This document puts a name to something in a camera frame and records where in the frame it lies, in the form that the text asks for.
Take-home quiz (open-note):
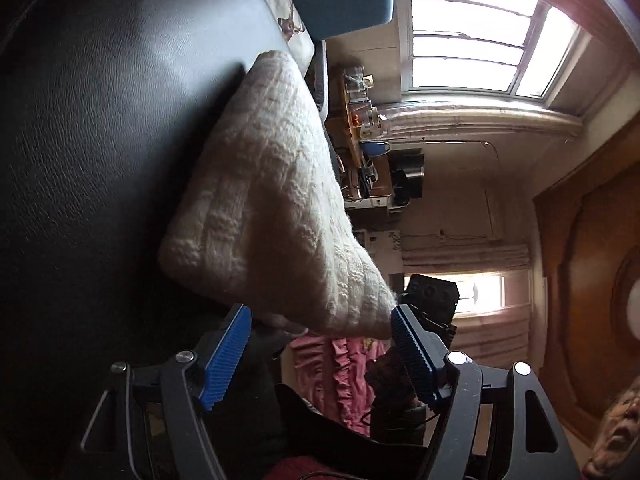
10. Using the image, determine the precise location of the wooden door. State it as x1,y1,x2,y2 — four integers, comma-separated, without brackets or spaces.
532,110,640,461

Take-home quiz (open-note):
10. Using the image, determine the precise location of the dark cloth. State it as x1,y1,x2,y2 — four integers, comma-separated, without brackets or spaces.
275,382,432,480

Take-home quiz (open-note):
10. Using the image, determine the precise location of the small bright window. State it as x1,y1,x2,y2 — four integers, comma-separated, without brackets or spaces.
452,271,532,318

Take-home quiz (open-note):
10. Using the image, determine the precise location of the person's right hand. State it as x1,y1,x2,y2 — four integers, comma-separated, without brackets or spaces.
365,347,418,411

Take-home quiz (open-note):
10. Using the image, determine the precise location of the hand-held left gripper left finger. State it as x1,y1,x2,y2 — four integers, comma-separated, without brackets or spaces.
80,303,253,480

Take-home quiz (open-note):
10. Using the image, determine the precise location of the person's head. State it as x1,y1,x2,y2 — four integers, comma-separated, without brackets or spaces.
582,375,640,480

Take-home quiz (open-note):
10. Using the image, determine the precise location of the black appliance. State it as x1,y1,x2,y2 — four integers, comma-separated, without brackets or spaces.
387,149,426,207

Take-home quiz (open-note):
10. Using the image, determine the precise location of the black cable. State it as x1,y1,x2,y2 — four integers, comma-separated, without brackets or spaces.
360,404,427,432

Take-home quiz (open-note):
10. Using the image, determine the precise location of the pink window blind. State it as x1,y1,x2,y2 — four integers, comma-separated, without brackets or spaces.
400,244,532,367

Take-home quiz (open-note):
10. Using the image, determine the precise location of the deer print pillow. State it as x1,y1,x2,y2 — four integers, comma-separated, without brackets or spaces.
250,0,317,73

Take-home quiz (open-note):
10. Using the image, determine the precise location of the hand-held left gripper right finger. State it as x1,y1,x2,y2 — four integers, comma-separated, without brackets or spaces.
390,304,583,480

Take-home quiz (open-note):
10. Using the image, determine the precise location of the large paned window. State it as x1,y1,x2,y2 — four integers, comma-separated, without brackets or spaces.
402,0,581,101

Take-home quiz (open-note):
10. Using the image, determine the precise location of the cluttered wooden desk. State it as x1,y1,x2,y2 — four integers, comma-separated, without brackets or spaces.
335,62,396,211

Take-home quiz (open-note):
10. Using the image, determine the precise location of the cream knit sweater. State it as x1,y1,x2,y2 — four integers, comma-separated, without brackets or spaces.
159,50,398,340

